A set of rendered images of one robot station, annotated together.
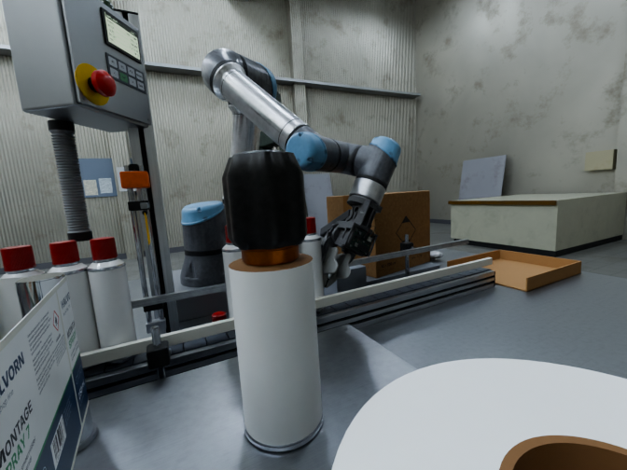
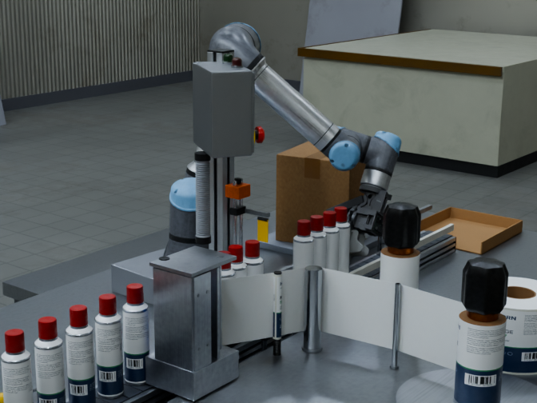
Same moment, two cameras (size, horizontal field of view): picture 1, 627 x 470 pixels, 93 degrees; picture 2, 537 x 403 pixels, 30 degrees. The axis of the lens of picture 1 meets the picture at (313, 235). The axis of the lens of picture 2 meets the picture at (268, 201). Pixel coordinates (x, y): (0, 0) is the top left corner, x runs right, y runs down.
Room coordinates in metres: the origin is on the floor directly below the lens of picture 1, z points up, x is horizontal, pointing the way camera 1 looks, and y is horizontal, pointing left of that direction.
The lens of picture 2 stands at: (-1.48, 1.29, 1.77)
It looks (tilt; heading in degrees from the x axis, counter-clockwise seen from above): 15 degrees down; 333
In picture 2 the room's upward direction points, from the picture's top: straight up
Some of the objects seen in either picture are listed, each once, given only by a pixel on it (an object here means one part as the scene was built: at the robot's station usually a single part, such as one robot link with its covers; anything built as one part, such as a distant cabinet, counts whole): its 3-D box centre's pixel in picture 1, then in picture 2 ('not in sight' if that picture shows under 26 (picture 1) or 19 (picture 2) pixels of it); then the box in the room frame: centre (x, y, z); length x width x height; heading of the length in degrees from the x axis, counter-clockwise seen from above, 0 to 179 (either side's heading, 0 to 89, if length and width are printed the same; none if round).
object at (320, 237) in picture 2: not in sight; (316, 255); (0.59, 0.10, 0.98); 0.05 x 0.05 x 0.20
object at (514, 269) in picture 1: (510, 267); (464, 229); (0.96, -0.66, 0.85); 0.30 x 0.26 x 0.04; 116
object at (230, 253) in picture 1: (238, 276); (303, 261); (0.57, 0.15, 0.98); 0.05 x 0.05 x 0.20
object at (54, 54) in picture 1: (89, 64); (223, 108); (0.55, 0.37, 1.38); 0.17 x 0.10 x 0.19; 171
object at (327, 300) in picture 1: (334, 298); (356, 273); (0.62, -0.04, 0.91); 1.07 x 0.01 x 0.02; 116
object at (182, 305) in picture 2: not in sight; (192, 321); (0.26, 0.58, 1.01); 0.14 x 0.13 x 0.26; 116
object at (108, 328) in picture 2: not in sight; (109, 345); (0.28, 0.74, 0.98); 0.05 x 0.05 x 0.20
